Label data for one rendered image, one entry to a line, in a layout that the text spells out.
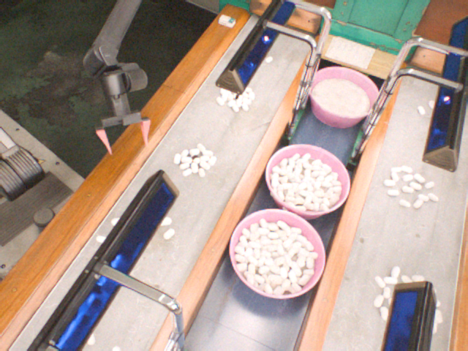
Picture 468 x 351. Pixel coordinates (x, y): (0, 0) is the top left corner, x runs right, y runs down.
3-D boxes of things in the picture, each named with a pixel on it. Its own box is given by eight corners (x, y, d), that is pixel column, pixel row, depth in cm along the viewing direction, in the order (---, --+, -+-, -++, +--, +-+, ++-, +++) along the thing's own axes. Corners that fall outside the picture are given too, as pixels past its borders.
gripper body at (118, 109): (102, 123, 116) (94, 96, 114) (139, 116, 119) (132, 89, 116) (103, 126, 110) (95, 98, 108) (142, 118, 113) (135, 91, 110)
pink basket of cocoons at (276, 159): (261, 224, 132) (265, 209, 125) (262, 158, 148) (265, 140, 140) (345, 232, 133) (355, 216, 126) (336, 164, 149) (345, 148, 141)
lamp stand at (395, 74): (344, 169, 148) (395, 69, 112) (357, 131, 159) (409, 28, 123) (398, 189, 145) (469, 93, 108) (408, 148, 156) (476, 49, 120)
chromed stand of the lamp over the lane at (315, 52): (239, 129, 155) (255, 23, 119) (259, 95, 166) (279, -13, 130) (288, 148, 152) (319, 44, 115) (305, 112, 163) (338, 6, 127)
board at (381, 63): (313, 55, 169) (314, 53, 168) (323, 34, 177) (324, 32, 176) (394, 82, 163) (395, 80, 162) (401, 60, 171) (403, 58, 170)
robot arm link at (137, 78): (82, 63, 113) (96, 45, 107) (116, 58, 121) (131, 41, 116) (104, 103, 113) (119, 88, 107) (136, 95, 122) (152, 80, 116)
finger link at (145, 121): (127, 148, 120) (119, 115, 117) (152, 142, 122) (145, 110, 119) (129, 152, 113) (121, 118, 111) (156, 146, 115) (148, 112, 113)
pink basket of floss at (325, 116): (320, 140, 155) (327, 123, 147) (292, 91, 169) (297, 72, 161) (383, 126, 161) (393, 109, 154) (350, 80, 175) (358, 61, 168)
